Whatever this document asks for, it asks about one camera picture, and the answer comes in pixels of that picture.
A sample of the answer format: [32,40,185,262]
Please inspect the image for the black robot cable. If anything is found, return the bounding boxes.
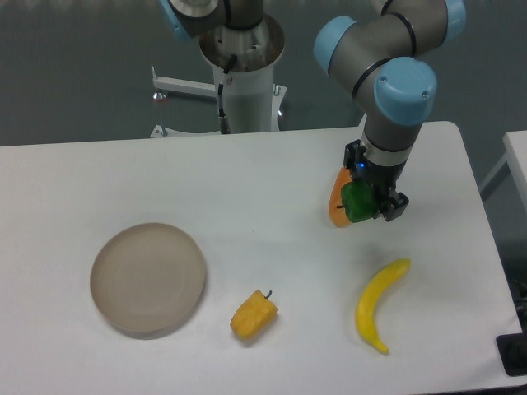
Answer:
[217,53,238,135]

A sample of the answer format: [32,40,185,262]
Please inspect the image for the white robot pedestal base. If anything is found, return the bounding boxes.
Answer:
[152,14,287,134]

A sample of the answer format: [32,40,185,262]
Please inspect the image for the green toy pepper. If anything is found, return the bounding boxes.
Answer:
[341,180,379,223]

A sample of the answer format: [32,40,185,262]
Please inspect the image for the black box at edge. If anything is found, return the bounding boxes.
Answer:
[496,333,526,377]

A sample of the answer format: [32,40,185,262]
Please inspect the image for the yellow toy pepper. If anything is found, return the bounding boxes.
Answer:
[230,290,279,341]

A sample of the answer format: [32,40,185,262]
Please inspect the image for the orange toy pepper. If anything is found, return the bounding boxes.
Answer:
[328,167,352,228]

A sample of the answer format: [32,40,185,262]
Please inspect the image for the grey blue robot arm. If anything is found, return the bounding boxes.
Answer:
[161,1,466,227]

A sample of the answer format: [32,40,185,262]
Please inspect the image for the beige round plate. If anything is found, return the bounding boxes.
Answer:
[90,223,207,339]

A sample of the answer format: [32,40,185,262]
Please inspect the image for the white side table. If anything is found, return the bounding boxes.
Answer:
[478,130,526,206]

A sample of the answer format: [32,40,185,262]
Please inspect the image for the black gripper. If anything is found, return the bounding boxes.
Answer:
[343,140,409,222]

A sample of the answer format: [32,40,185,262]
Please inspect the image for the yellow toy banana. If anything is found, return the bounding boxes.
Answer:
[355,258,412,356]

